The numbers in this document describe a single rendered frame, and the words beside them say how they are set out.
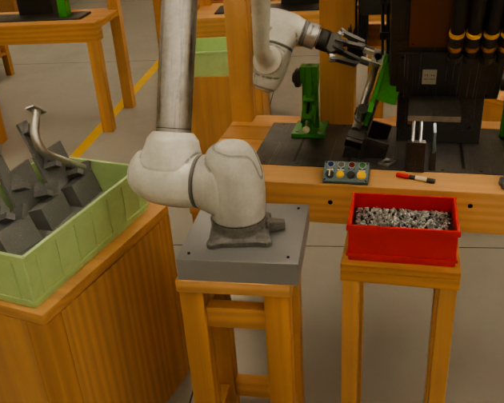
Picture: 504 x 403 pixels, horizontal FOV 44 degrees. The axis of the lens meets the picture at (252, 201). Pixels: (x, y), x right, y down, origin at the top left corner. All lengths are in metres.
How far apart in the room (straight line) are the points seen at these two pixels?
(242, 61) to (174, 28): 0.91
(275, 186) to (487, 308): 1.36
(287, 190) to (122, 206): 0.56
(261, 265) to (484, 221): 0.81
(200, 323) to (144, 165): 0.48
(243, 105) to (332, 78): 0.40
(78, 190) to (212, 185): 0.69
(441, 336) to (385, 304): 1.07
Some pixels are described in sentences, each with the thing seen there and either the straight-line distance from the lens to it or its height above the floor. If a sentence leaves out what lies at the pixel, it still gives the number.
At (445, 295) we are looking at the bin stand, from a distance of 1.91.
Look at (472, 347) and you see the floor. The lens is 2.87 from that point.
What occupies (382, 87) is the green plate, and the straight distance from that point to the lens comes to 2.21.
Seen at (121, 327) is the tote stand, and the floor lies 0.51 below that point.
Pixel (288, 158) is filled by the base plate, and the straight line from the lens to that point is 2.30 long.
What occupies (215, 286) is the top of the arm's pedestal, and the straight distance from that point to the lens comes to 1.73.
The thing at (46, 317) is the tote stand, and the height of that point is 0.77.
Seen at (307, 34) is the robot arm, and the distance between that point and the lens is 2.25.
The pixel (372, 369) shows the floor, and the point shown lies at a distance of 2.71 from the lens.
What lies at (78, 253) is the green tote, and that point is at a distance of 1.97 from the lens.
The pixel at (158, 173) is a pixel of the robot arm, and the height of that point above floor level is 1.12.
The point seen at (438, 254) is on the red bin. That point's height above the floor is 0.84.
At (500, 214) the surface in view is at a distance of 2.14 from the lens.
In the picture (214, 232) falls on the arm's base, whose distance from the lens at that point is 1.77.
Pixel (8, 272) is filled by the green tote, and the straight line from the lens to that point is 1.86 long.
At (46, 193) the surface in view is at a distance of 2.14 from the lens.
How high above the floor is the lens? 1.83
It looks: 28 degrees down
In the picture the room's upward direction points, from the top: 4 degrees counter-clockwise
